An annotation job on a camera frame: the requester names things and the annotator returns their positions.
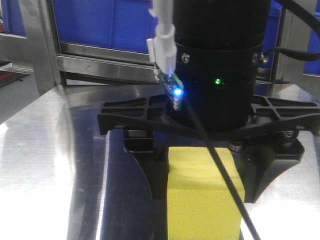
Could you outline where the blue plastic bin left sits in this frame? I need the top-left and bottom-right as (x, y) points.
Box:
(53, 0), (158, 53)

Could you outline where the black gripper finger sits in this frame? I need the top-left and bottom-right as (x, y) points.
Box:
(123, 128), (169, 200)
(228, 130), (305, 203)

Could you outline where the thick black cable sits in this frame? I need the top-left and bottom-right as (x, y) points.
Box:
(259, 0), (320, 63)

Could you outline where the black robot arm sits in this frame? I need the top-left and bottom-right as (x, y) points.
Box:
(97, 0), (320, 203)

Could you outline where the white cable connector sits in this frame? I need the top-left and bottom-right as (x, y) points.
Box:
(146, 0), (177, 76)

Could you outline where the blue bin far right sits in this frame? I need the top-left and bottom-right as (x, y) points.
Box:
(304, 0), (320, 75)

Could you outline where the stainless steel shelf frame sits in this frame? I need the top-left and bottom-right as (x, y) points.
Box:
(0, 0), (320, 101)

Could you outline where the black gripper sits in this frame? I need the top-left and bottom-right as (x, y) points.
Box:
(97, 45), (320, 142)

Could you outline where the thin black cable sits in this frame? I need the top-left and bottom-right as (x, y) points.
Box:
(183, 96), (262, 240)

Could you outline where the yellow foam block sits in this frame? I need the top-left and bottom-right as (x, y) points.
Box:
(167, 146), (242, 240)

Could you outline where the small green circuit board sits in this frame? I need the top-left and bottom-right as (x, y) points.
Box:
(153, 63), (184, 111)

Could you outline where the blue bin far left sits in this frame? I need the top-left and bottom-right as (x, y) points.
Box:
(0, 0), (26, 36)

